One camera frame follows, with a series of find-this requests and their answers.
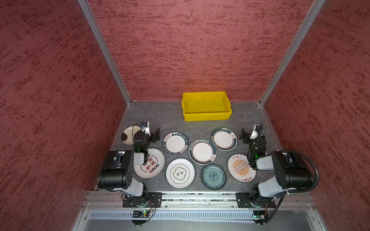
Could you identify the green red ring steam plate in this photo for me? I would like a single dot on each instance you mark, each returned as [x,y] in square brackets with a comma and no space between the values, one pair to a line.
[224,139]

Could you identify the right circuit board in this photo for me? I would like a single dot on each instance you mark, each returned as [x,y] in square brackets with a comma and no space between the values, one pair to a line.
[260,215]

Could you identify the white plate orange sunburst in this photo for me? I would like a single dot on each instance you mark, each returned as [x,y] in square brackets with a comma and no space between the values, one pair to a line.
[239,169]

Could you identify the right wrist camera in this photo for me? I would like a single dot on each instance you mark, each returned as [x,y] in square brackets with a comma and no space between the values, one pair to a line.
[254,133]

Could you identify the left circuit board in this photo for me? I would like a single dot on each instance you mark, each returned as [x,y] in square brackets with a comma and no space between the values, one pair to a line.
[141,214]

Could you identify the aluminium rail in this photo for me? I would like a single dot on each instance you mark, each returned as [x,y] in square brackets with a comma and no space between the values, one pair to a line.
[212,200]

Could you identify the teal patterned small plate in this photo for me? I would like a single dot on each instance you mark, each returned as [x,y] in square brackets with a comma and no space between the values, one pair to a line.
[213,177]

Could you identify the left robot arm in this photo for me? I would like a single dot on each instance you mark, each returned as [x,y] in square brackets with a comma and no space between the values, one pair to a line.
[117,170]

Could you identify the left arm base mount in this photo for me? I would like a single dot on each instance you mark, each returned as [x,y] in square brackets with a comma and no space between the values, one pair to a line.
[147,200]

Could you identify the cream plate black blotches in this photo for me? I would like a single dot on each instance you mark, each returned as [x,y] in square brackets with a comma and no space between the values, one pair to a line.
[127,135]

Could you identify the corner aluminium post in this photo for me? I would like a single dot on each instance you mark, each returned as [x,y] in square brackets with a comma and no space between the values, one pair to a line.
[87,11]
[300,35]

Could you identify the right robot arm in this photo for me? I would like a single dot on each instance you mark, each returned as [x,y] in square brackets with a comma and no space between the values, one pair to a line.
[294,171]

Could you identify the white slotted cable duct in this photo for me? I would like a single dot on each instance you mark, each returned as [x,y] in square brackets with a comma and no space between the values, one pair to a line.
[201,215]

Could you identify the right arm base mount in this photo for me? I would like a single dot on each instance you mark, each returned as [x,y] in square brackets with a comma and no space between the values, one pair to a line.
[254,200]

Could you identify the right corner aluminium post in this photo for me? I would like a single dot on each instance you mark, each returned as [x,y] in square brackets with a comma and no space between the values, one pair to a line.
[300,35]

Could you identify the green rim HAO WEI plate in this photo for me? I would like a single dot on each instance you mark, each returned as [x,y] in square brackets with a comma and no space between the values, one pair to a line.
[175,143]

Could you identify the white plate flower outline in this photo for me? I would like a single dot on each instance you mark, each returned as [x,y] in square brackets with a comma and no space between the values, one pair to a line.
[180,173]

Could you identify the circuit board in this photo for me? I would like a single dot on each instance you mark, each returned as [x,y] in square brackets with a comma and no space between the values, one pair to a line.
[141,214]
[260,215]

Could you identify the yellow plastic bin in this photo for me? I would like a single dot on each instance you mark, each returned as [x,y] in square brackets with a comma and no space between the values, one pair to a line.
[206,106]

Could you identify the white plate red characters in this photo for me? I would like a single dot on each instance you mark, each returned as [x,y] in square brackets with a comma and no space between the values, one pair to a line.
[154,165]

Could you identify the left corner aluminium post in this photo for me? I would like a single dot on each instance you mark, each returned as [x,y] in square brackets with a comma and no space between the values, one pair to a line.
[87,11]

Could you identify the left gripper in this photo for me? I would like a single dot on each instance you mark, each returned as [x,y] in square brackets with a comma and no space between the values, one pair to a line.
[153,136]

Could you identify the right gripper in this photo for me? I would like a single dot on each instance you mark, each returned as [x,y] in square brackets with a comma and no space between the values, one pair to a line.
[246,136]

